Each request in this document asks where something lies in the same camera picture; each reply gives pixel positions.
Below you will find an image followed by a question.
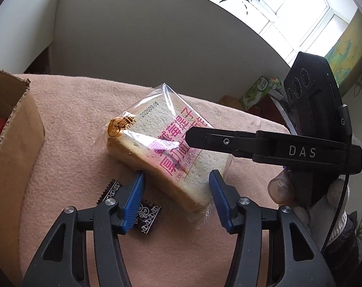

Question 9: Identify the green carton box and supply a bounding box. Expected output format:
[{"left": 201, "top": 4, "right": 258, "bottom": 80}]
[{"left": 240, "top": 76, "right": 283, "bottom": 111}]

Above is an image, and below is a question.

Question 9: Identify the person's right hand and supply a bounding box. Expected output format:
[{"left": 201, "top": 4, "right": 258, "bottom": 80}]
[{"left": 267, "top": 172, "right": 351, "bottom": 240}]

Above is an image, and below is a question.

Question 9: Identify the pink blanket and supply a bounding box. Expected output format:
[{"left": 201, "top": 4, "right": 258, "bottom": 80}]
[{"left": 11, "top": 73, "right": 292, "bottom": 287}]

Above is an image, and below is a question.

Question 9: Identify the window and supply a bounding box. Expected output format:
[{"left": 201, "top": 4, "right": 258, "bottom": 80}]
[{"left": 205, "top": 0, "right": 359, "bottom": 66}]

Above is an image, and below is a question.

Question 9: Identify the tan box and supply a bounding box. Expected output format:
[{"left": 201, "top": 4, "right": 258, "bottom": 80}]
[{"left": 218, "top": 95, "right": 244, "bottom": 110}]

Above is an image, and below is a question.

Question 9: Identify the person's right forearm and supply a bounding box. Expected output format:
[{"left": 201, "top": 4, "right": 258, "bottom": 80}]
[{"left": 321, "top": 211, "right": 362, "bottom": 278}]

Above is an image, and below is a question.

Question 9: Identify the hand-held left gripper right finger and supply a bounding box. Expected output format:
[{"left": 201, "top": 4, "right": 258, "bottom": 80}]
[{"left": 209, "top": 169, "right": 337, "bottom": 287}]

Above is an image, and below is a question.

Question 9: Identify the sliced bread packet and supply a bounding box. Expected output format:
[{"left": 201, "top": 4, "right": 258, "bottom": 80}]
[{"left": 93, "top": 83, "right": 233, "bottom": 228}]

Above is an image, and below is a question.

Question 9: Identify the black cable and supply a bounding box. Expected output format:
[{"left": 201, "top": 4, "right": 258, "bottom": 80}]
[{"left": 320, "top": 104, "right": 353, "bottom": 253}]

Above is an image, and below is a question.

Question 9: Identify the wall map poster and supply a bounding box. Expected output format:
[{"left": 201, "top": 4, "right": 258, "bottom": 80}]
[{"left": 324, "top": 21, "right": 362, "bottom": 88}]

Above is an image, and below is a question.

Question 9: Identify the dark patterned candy packet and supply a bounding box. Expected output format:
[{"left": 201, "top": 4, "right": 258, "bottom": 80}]
[{"left": 97, "top": 179, "right": 164, "bottom": 235}]

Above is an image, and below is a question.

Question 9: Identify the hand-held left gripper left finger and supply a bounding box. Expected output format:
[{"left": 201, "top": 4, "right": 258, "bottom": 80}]
[{"left": 21, "top": 170, "right": 146, "bottom": 287}]

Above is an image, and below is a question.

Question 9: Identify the brown cardboard box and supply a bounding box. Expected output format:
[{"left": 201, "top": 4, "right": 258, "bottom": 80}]
[{"left": 0, "top": 70, "right": 46, "bottom": 183}]

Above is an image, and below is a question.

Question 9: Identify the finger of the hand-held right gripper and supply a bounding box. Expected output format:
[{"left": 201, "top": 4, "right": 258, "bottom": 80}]
[{"left": 185, "top": 127, "right": 259, "bottom": 160}]

